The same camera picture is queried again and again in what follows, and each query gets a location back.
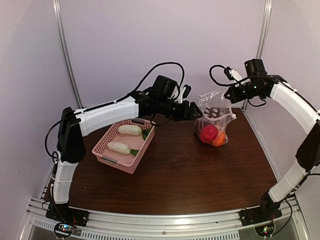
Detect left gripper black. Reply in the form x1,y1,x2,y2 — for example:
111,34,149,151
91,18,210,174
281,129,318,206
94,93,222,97
157,97,204,122

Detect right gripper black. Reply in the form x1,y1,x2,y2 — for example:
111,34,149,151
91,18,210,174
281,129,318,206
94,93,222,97
225,80,264,104

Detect clear zip top bag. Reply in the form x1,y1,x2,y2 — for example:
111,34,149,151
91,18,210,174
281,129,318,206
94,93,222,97
193,88,237,147

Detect red toy fruit front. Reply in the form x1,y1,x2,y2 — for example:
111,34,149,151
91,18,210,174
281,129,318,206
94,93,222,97
202,125,219,142

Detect orange toy fruit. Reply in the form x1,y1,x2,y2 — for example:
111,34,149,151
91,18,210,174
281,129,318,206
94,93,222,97
212,132,226,147

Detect white toy vegetable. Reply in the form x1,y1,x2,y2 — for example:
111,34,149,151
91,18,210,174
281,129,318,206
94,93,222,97
117,124,142,136
107,141,131,155

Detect white toy vegetable front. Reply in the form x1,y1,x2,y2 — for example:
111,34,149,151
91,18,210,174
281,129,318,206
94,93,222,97
107,141,131,155

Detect pink plastic basket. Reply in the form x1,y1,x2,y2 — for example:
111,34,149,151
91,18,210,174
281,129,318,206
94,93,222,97
92,118,155,174

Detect dark purple toy fruit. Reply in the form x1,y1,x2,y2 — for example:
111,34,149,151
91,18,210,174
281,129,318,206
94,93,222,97
193,124,203,141

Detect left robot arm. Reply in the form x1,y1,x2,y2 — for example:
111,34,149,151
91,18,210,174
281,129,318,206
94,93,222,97
50,75,203,222

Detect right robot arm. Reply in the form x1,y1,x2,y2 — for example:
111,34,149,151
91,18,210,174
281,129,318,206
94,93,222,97
224,59,320,221

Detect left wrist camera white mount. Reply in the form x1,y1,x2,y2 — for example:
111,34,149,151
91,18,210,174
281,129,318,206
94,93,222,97
172,84,192,104

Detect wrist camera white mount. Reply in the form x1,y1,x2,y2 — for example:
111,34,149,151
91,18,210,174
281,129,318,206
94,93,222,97
224,66,243,83
172,84,192,104

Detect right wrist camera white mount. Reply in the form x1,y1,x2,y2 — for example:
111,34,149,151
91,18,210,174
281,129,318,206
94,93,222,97
224,66,243,83

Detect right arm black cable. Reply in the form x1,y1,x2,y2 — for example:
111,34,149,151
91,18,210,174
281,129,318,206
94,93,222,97
208,64,232,88

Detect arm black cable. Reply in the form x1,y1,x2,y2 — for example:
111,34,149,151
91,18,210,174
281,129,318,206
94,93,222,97
44,62,186,161
208,64,232,88

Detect right aluminium frame post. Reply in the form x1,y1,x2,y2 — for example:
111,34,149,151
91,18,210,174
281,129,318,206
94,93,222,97
241,0,273,111

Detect aluminium frame post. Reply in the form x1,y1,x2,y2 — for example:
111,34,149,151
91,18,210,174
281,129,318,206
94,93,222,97
52,0,84,108
241,0,273,111

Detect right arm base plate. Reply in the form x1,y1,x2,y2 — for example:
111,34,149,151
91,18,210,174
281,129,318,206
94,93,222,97
238,206,283,226

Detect front aluminium rail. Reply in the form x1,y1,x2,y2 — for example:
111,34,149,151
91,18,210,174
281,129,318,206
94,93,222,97
17,197,311,240

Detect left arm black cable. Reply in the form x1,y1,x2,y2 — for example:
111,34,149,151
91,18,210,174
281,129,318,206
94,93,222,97
44,62,186,161

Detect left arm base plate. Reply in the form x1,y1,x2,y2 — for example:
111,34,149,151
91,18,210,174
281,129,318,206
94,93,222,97
45,208,89,227

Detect left aluminium frame post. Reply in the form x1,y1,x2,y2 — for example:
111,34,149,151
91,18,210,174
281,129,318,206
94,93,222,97
52,0,84,108

